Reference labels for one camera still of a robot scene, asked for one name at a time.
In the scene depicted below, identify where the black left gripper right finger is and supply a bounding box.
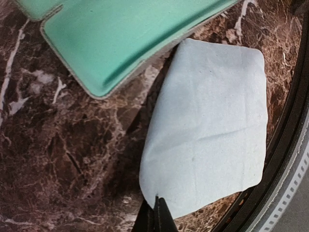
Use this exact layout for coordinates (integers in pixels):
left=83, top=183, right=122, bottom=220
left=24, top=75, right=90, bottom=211
left=156, top=197, right=178, bottom=232

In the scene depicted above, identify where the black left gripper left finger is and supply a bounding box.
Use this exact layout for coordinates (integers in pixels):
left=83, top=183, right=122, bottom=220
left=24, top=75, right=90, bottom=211
left=131, top=196, right=158, bottom=232

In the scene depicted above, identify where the light blue cleaning cloth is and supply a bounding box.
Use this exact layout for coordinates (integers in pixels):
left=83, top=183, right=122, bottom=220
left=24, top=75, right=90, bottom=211
left=139, top=39, right=268, bottom=219

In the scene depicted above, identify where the grey case teal lining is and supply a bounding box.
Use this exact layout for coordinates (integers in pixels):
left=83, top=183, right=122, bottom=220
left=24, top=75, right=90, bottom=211
left=16, top=0, right=236, bottom=99

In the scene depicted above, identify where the white slotted cable duct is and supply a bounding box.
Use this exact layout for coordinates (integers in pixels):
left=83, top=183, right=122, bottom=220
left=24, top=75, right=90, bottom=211
left=252, top=149, right=309, bottom=232

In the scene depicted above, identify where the black front table rail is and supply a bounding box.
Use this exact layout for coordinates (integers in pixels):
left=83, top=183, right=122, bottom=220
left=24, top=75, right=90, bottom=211
left=214, top=30, right=309, bottom=232

